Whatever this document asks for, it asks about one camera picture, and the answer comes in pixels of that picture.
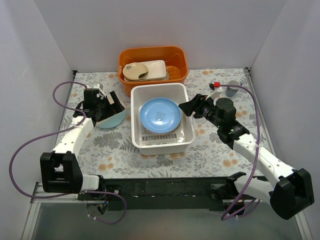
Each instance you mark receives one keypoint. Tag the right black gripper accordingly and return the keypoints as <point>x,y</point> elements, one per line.
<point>197,107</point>

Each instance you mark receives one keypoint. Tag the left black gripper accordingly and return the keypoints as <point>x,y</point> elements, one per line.
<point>110,105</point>

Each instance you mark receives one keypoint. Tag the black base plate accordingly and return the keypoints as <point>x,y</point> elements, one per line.
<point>172,193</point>

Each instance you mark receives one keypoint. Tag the orange plastic bin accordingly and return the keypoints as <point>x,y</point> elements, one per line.
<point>173,58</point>

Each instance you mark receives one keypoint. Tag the aluminium rail frame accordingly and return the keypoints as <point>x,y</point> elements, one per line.
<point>75,217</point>

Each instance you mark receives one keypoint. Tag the light blue plate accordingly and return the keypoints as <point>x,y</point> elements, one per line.
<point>112,121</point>

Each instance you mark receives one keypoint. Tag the pink plate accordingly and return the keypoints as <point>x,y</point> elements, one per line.
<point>150,132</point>

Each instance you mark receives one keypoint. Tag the cream rectangular tray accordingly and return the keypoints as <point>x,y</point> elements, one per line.
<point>156,70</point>

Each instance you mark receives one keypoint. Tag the cream round floral dish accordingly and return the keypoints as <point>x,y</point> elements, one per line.
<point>135,71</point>

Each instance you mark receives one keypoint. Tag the floral table mat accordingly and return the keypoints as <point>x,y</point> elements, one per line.
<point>111,153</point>

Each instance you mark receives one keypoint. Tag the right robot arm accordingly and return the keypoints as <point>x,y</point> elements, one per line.
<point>287,190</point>

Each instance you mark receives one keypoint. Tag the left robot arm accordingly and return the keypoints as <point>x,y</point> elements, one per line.
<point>60,170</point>

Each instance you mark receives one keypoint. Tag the grey ceramic cup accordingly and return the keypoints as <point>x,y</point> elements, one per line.
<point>232,89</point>

